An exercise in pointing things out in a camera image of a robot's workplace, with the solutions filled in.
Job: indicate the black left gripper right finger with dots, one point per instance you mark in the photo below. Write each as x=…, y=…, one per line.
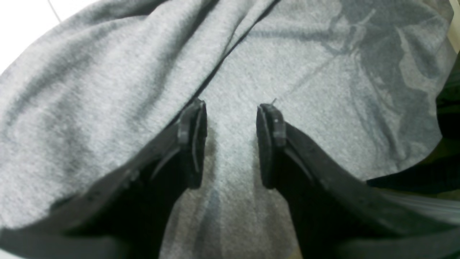
x=335, y=216

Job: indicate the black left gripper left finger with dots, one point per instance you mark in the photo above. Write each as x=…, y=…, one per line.
x=125, y=213

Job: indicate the dark grey t-shirt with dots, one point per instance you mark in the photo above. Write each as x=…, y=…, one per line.
x=360, y=77

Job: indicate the grey aluminium frame rail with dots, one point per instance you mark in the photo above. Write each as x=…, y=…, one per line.
x=441, y=209

